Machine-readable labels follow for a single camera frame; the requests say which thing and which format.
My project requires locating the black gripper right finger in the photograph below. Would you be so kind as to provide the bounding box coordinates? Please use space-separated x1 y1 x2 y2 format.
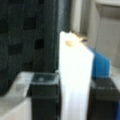
90 77 120 120

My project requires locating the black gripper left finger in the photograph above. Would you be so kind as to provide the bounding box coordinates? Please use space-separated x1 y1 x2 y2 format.
27 73 59 120

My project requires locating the black and silver case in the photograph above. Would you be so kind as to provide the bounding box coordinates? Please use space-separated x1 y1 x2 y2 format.
59 31 94 120

